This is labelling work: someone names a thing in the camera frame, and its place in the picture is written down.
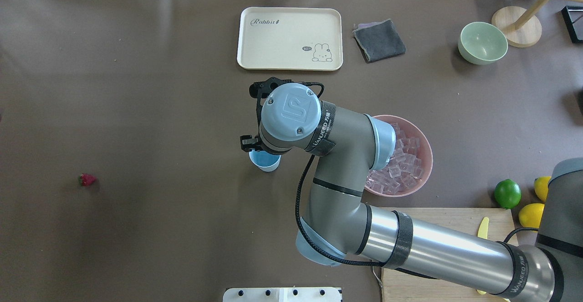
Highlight wooden cutting board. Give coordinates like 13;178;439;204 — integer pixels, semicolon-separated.
381;207;515;302

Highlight grey folded cloth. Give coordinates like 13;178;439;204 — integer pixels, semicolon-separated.
353;18;406;63

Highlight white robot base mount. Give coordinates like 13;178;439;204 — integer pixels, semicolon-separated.
222;286;343;302

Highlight yellow lemon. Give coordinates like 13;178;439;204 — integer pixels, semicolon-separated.
518;203;545;229
533;176;552;203

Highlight cream rabbit tray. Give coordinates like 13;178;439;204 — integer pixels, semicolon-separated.
237;7;343;72

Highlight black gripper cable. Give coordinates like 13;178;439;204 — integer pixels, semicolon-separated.
294;82;438;279

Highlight yellow lemon left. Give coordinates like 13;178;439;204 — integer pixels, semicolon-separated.
518;203;545;229

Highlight red strawberry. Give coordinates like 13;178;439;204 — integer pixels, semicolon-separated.
78;173;97;187

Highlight pink bowl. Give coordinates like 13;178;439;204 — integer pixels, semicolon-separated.
365;115;433;197

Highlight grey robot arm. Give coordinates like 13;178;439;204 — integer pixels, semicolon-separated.
240;77;583;302

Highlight green lime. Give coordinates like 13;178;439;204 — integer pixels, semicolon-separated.
494;178;522;210

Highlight yellow lemon right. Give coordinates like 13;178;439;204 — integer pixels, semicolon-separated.
533;176;552;203

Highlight yellow plastic knife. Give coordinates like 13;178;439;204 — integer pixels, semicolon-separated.
477;217;490;240

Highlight light green bowl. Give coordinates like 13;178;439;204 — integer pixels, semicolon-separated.
457;22;509;65

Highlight clear ice cubes pile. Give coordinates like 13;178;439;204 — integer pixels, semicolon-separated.
365;122;424;196

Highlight light blue plastic cup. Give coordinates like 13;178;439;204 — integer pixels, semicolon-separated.
248;150;281;173

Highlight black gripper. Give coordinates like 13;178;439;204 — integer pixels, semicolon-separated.
240;77;292;153

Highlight wooden cup stand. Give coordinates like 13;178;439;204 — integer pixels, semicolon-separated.
491;0;583;47

